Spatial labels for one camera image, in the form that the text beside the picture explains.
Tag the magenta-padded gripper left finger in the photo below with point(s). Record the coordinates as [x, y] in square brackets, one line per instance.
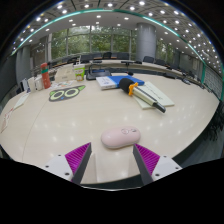
[77, 159]

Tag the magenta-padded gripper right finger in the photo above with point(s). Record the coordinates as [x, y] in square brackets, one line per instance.
[148, 160]

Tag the pink computer mouse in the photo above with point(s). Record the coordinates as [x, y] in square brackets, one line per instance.
[120, 136]

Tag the cat-shaped grey green mouse pad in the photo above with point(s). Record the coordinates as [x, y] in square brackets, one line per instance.
[66, 93]

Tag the pale green notepad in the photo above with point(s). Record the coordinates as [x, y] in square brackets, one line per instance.
[163, 96]

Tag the white red leaflet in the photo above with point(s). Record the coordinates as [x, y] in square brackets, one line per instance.
[6, 120]

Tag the white paper sheet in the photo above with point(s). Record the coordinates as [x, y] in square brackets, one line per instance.
[21, 100]

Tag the blue and white book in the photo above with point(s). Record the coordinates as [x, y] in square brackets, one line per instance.
[110, 81]

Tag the white mug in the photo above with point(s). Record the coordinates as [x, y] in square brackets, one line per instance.
[39, 83]

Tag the white compartment box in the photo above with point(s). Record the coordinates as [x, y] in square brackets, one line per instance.
[64, 75]

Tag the dark conference microphone unit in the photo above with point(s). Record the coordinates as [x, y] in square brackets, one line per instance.
[98, 75]

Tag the red bottle with green band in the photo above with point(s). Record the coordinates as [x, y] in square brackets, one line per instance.
[45, 77]

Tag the white ribbed cup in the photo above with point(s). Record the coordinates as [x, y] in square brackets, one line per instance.
[31, 84]

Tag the group of black office chairs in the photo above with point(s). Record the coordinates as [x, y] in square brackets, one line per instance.
[148, 59]

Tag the group of ceiling lights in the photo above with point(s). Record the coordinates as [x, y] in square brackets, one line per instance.
[110, 5]

